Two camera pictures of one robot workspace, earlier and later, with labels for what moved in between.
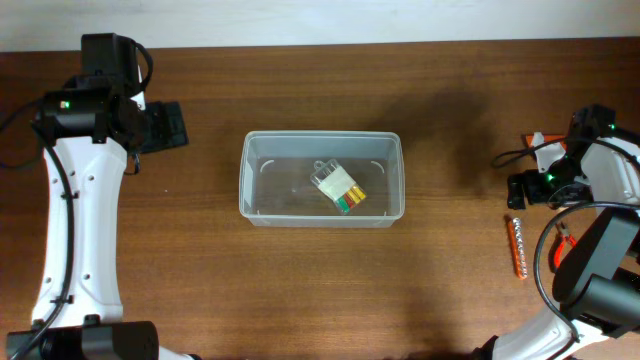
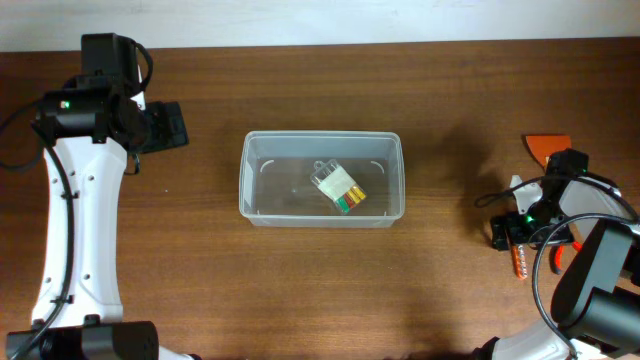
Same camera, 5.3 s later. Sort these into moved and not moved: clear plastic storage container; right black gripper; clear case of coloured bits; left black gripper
Moved: right black gripper
Not moved: clear plastic storage container; left black gripper; clear case of coloured bits
